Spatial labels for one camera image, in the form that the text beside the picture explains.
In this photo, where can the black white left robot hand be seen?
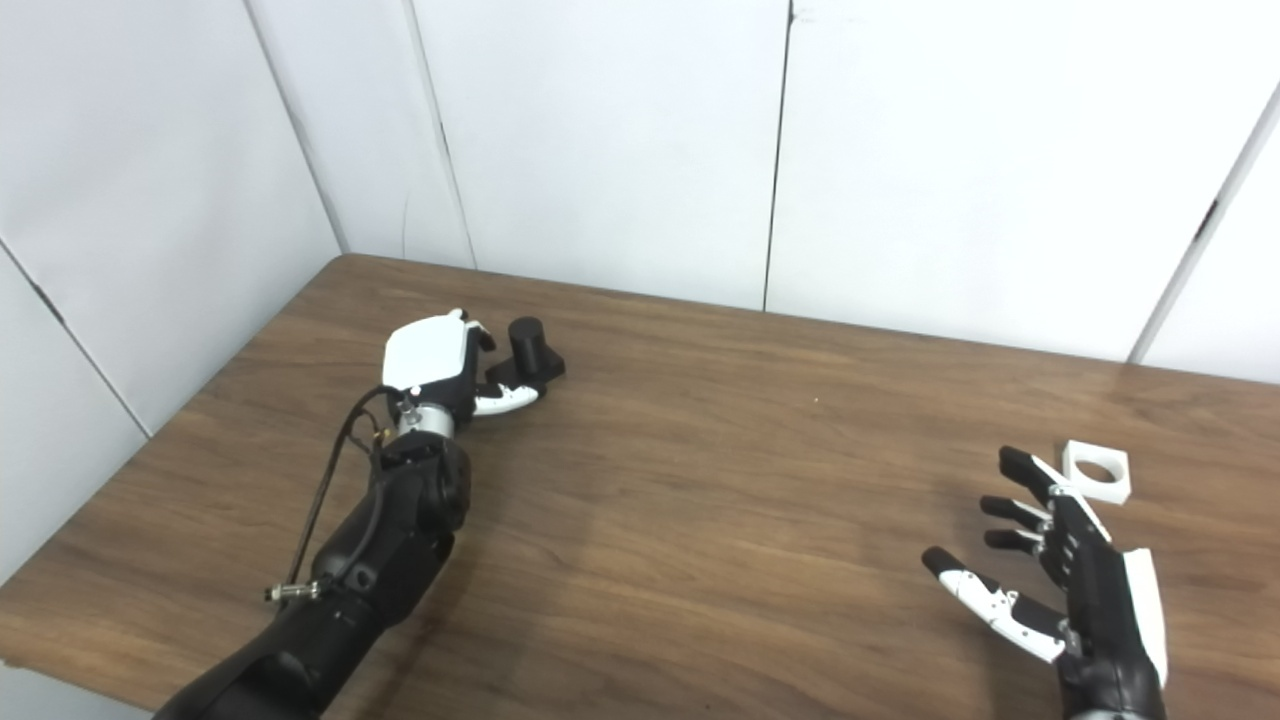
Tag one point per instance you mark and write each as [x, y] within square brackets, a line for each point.
[425, 355]

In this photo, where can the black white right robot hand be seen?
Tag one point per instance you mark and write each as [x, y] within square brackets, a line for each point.
[1100, 610]

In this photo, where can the black peg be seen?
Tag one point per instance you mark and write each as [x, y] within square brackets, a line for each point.
[530, 350]

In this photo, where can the white square piece with hole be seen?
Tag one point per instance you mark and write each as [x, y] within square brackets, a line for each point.
[1115, 480]

